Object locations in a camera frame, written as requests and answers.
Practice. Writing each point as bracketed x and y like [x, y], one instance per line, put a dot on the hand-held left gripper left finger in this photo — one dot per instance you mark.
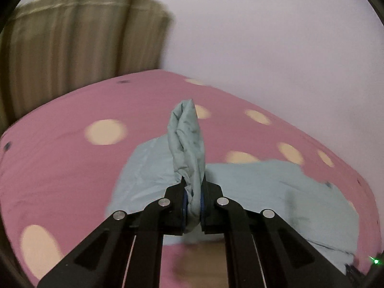
[181, 207]

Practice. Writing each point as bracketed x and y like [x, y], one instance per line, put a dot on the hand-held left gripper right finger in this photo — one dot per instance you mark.
[204, 207]

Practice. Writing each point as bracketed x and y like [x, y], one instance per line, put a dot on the light blue puffer jacket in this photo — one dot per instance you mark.
[270, 192]

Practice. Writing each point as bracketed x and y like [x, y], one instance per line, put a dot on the pink dotted bed sheet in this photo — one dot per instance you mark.
[60, 171]

